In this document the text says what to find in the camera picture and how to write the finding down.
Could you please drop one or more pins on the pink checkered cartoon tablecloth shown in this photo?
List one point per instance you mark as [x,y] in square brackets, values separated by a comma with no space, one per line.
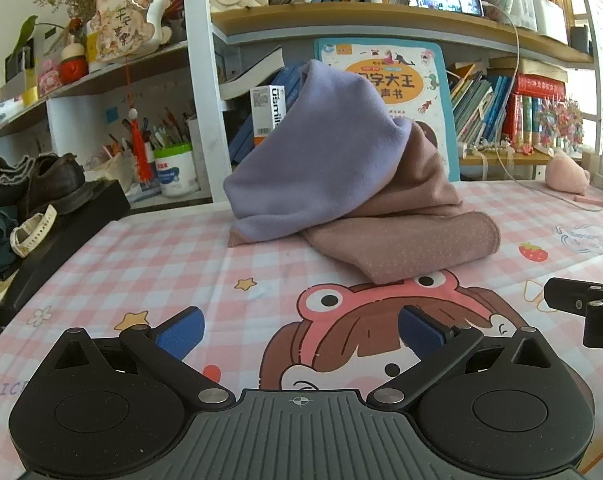
[131,270]

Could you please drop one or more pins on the colourful flower ornament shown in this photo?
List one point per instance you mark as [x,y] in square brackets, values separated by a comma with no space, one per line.
[559,120]

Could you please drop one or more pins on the white wooden bookshelf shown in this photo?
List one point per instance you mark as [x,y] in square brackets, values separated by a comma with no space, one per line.
[201,85]

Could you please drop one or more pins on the purple sweater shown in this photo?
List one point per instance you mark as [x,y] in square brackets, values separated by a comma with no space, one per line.
[321,160]

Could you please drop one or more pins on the thick white paperback book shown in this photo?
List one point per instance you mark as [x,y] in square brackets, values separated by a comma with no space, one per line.
[256,72]

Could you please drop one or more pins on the row of thick red books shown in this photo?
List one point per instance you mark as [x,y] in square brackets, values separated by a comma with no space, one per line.
[536,90]

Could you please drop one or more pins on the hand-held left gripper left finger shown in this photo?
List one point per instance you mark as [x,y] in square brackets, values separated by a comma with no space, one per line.
[181,334]

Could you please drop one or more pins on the pink knit garment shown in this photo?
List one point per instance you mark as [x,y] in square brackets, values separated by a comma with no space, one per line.
[411,240]

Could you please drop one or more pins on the row of thin children's books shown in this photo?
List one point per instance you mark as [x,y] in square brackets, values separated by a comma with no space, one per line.
[476,110]

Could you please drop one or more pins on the bundle of pens and pencils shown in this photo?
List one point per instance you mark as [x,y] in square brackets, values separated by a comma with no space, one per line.
[166,132]

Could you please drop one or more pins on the white orange product box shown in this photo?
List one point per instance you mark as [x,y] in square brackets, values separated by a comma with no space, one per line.
[269,115]

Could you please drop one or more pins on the teal children's picture book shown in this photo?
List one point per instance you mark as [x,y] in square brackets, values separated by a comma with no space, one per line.
[411,70]

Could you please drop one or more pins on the white storage box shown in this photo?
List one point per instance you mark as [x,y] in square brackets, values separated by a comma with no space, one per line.
[546,15]

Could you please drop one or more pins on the red and white doll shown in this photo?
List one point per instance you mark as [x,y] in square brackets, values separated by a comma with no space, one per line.
[73,62]

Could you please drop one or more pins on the black digital piano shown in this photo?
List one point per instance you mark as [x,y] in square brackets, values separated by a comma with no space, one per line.
[81,215]

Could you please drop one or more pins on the cartoon charm with red tassel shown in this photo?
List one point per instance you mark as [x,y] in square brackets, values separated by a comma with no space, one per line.
[116,25]

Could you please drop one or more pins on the pink plush toy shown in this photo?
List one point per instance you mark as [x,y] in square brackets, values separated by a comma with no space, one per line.
[566,175]

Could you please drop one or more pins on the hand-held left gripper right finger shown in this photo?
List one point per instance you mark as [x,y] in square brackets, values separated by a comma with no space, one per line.
[421,334]

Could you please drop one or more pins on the row of blue books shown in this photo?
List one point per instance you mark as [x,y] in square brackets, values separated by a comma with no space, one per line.
[291,85]

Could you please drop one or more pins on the dark knitted garment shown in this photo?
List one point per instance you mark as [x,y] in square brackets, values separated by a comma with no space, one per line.
[1,185]

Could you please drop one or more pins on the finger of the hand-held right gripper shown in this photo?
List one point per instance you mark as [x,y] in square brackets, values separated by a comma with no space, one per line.
[571,295]

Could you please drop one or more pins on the brown leather shoe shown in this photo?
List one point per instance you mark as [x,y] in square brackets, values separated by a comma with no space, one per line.
[56,180]

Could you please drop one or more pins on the white green-lid tub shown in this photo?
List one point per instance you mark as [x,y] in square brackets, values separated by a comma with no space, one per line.
[176,175]

